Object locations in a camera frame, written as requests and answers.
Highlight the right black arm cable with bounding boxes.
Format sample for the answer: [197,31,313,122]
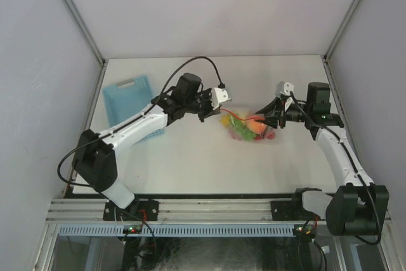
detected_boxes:
[288,90,383,246]

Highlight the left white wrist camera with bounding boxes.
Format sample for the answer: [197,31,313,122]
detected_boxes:
[211,88,232,109]

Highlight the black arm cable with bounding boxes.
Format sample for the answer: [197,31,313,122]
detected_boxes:
[288,90,383,246]
[57,56,226,188]

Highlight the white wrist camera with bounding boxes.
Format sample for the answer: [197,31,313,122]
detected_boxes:
[211,88,232,109]
[275,81,294,98]

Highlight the light blue slotted cable duct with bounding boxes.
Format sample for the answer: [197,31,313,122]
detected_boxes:
[58,223,295,237]

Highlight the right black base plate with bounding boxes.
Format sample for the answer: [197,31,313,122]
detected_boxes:
[270,200,316,221]

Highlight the red fake strawberries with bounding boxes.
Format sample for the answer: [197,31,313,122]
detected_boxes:
[254,131,276,141]

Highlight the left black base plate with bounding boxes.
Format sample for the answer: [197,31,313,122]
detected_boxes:
[103,199,159,221]

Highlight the aluminium front rail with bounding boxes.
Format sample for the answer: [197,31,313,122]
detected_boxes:
[46,196,298,224]

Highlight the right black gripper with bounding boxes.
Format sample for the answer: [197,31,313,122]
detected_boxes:
[254,95,312,129]

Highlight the yellow fake lemon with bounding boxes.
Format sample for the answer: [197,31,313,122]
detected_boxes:
[220,116,233,128]

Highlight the orange fake peach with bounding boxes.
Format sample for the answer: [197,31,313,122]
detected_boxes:
[247,120,268,135]

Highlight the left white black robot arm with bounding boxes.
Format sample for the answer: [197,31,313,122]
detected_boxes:
[72,73,230,220]

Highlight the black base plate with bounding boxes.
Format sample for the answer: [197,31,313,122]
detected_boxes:
[270,200,316,221]
[103,199,159,221]

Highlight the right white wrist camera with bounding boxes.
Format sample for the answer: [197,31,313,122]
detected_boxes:
[275,81,294,98]

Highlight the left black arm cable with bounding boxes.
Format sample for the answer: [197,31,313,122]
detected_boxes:
[57,56,226,188]

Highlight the light blue plastic basket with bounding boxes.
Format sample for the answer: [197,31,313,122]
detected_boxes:
[102,75,164,148]

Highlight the clear zip top bag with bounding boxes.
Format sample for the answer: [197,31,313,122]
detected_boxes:
[219,105,277,143]

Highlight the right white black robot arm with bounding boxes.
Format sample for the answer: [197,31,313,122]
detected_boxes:
[258,81,390,245]

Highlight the green fake grape bunch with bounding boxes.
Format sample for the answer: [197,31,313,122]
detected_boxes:
[233,125,257,142]

